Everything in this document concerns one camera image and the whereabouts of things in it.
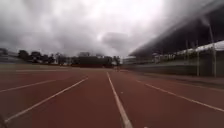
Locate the row of dark trees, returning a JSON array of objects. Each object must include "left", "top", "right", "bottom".
[{"left": 16, "top": 49, "right": 122, "bottom": 69}]

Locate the grandstand with dark roof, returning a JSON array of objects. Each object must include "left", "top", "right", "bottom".
[{"left": 120, "top": 0, "right": 224, "bottom": 79}]

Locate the dull green grass field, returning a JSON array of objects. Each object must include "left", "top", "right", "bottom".
[{"left": 0, "top": 63, "right": 73, "bottom": 71}]

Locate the low grey building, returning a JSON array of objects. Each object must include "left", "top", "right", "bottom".
[{"left": 0, "top": 47, "right": 19, "bottom": 65}]

